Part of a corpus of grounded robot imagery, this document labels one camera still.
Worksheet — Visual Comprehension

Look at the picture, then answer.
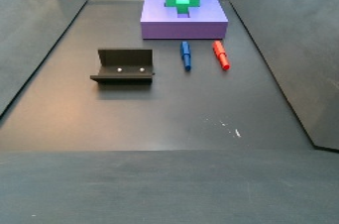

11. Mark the purple slotted base board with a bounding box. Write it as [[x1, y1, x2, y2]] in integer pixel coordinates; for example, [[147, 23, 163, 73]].
[[140, 0, 228, 40]]

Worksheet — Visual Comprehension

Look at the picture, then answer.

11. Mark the blue peg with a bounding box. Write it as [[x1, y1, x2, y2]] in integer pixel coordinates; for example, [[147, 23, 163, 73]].
[[180, 41, 192, 71]]

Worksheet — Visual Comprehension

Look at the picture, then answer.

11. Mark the red peg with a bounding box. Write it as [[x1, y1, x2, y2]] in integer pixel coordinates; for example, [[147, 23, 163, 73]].
[[212, 41, 231, 70]]

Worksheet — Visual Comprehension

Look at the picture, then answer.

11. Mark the black U-channel bracket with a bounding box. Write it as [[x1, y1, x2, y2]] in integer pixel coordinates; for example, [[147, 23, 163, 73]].
[[89, 49, 153, 83]]

